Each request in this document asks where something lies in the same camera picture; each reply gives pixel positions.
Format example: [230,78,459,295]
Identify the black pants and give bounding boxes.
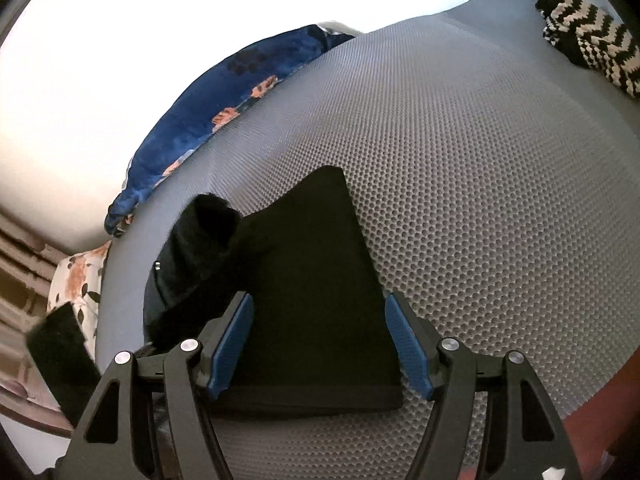
[143,166,402,416]

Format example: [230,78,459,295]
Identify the grey honeycomb mattress cover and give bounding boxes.
[96,0,639,479]

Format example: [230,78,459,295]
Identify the blue floral blanket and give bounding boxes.
[103,24,356,237]

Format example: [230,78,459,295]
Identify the white floral pillow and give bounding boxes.
[47,242,112,361]

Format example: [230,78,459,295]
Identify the black white zigzag cloth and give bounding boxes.
[535,0,639,100]

